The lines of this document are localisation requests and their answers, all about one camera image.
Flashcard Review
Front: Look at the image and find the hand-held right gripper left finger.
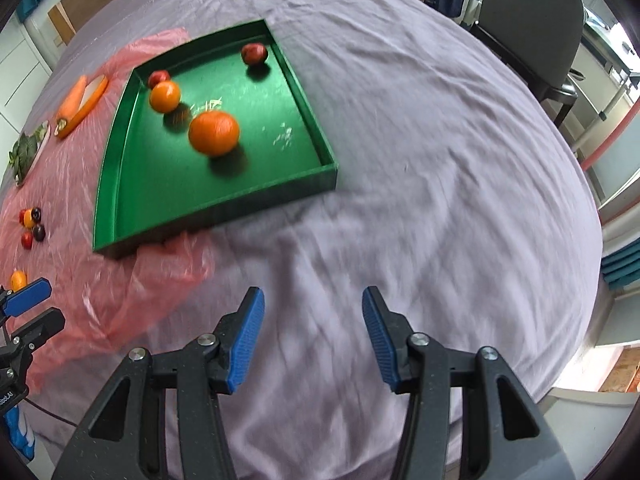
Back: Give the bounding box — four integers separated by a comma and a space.
60, 286, 266, 480

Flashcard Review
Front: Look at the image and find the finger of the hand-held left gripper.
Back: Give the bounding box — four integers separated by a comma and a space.
0, 277, 52, 318
7, 307, 67, 361

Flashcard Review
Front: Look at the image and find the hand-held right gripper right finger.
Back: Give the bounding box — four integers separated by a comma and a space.
361, 286, 576, 480

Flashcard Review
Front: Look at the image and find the green shallow box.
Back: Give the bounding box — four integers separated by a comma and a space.
92, 18, 339, 261

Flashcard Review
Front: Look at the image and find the large orange mandarin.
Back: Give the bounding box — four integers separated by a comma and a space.
188, 111, 241, 157

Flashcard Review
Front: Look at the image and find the blue white object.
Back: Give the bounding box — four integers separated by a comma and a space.
5, 405, 37, 463

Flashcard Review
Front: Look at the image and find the pink plastic sheet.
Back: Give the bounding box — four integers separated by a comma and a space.
0, 27, 216, 386

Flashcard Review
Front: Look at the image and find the green bok choy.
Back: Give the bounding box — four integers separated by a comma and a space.
7, 127, 48, 178

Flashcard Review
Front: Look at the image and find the white patterned plate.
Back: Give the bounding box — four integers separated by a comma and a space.
12, 120, 52, 188

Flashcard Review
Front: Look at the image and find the orange carrot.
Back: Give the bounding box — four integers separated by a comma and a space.
54, 75, 88, 133

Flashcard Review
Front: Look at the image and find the orange rimmed white plate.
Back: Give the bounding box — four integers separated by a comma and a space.
54, 74, 110, 140

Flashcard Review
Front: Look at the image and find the white wardrobe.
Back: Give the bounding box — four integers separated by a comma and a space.
0, 10, 56, 126

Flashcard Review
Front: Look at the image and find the teal striped object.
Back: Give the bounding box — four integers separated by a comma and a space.
600, 232, 640, 291

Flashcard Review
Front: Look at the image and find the pink red pole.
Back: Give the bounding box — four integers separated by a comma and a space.
580, 102, 640, 171

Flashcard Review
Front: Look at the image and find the grey office chair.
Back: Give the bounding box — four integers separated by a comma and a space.
470, 0, 591, 128

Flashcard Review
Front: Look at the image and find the cluttered desk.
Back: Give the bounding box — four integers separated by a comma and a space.
565, 0, 640, 111

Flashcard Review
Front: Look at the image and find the thin dark cable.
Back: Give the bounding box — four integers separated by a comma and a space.
22, 397, 81, 428

